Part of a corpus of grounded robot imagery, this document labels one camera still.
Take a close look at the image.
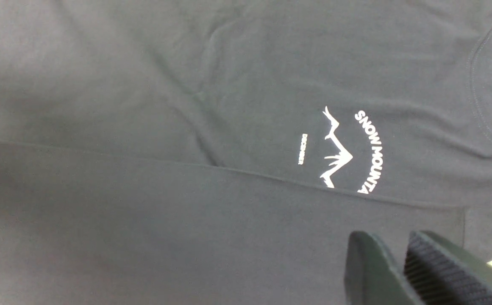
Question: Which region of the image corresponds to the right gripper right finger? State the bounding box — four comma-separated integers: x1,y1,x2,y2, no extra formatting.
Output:
403,230,492,305

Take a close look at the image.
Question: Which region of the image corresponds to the dark gray long-sleeved shirt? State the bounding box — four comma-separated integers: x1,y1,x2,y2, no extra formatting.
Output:
0,0,492,305

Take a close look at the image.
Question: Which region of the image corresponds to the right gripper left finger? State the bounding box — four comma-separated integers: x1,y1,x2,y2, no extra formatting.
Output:
343,230,424,305

